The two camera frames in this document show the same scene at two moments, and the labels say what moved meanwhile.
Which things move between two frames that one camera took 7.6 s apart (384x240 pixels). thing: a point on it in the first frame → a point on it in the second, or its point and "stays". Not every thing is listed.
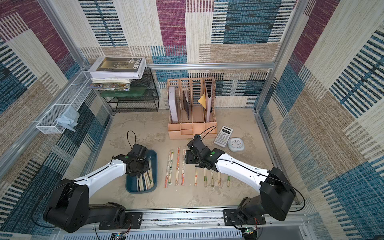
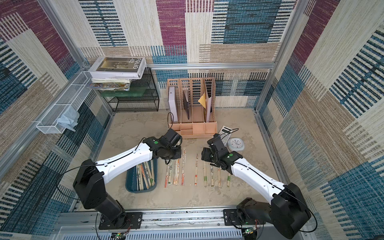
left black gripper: x=145 y=161 → x=178 y=153
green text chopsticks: x=205 y=174 stays
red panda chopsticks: x=196 y=176 stays
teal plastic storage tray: x=147 y=181 stays
